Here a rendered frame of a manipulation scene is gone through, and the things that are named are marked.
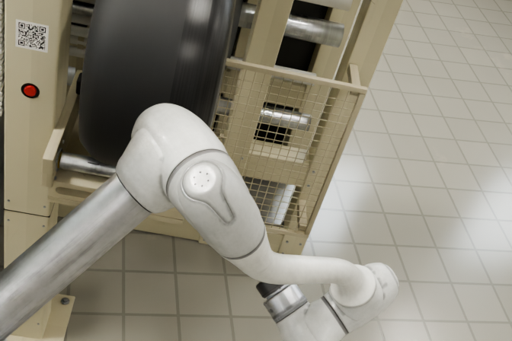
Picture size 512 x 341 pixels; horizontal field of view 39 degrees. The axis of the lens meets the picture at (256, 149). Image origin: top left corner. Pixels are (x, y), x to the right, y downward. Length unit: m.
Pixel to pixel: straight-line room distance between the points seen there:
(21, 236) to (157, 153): 1.04
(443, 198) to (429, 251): 0.41
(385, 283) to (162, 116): 0.66
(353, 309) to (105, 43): 0.79
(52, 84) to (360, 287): 0.88
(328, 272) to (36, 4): 0.88
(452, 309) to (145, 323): 1.28
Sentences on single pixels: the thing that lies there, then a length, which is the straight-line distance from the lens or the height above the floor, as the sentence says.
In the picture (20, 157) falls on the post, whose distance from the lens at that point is 2.01.
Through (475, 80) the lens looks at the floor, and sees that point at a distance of 4.71.
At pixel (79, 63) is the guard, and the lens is 2.28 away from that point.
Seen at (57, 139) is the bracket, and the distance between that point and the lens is 1.89.
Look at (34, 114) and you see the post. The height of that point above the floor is 0.99.
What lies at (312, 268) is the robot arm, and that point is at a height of 1.13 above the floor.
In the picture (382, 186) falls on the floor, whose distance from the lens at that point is 3.54.
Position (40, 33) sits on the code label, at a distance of 1.76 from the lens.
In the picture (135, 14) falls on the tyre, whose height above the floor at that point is 1.40.
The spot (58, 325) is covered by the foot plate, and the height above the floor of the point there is 0.01.
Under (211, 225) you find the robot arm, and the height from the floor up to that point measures 1.35.
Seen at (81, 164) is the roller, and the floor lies 0.91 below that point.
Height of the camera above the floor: 2.19
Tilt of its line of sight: 39 degrees down
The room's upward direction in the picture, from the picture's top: 17 degrees clockwise
